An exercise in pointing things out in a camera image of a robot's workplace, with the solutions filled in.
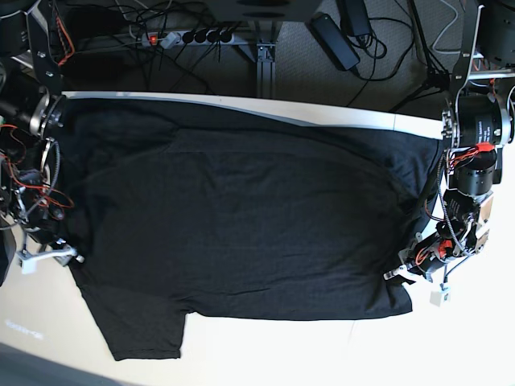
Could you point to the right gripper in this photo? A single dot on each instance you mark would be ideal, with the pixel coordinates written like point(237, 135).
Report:
point(57, 249)

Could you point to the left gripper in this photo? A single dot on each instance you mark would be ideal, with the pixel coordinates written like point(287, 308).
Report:
point(426, 256)

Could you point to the black T-shirt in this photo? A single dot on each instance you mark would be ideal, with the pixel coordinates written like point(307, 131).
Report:
point(183, 208)

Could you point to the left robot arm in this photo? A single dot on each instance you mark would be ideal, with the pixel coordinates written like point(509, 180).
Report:
point(478, 121)

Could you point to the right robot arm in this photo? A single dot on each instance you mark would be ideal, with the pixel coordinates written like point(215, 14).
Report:
point(35, 44)

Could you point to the dark object at left edge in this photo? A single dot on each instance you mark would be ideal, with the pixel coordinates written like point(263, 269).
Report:
point(7, 253)

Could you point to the grey power strip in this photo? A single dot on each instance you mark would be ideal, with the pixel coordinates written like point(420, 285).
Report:
point(169, 39)

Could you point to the black power brick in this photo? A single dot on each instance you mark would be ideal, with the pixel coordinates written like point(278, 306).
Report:
point(334, 44)

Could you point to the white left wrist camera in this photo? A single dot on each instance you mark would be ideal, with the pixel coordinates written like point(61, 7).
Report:
point(439, 297)

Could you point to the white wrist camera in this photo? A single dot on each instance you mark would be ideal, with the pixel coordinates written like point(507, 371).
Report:
point(27, 261)
point(439, 297)

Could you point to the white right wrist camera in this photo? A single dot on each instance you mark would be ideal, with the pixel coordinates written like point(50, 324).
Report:
point(27, 261)

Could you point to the black camera tripod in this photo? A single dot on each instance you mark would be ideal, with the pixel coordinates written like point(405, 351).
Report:
point(437, 76)

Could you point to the aluminium table leg frame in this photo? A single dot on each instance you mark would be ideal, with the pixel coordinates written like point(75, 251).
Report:
point(260, 49)

